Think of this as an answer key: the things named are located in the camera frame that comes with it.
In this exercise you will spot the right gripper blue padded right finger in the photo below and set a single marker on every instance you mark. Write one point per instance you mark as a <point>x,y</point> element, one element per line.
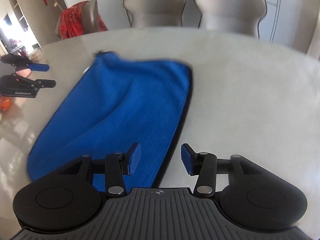
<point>203,165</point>

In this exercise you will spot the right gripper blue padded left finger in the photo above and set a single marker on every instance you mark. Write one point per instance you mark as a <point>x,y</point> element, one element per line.
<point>118,165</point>

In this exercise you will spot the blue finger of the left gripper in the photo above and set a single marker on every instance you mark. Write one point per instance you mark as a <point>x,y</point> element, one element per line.
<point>38,67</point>

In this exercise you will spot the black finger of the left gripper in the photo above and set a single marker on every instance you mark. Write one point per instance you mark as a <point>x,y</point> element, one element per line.
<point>39,83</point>

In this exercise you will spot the blue and grey towel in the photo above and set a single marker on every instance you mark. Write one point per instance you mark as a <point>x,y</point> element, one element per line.
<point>116,103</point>

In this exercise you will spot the orange toy pot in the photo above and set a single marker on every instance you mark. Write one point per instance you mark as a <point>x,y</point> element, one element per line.
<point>5,103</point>

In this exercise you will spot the red patterned cloth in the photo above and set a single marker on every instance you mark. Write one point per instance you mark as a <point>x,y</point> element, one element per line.
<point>75,21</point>

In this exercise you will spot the grey chair with cloth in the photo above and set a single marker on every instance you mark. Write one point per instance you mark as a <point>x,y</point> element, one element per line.
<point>90,15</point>

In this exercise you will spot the beige chair left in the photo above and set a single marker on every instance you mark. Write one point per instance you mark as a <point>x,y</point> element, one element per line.
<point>155,13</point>

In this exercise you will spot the beige chair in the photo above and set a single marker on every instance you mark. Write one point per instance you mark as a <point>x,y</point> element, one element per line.
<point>237,16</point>
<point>155,13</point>

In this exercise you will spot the beige chair right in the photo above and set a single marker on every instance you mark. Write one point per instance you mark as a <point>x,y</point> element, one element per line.
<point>237,16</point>

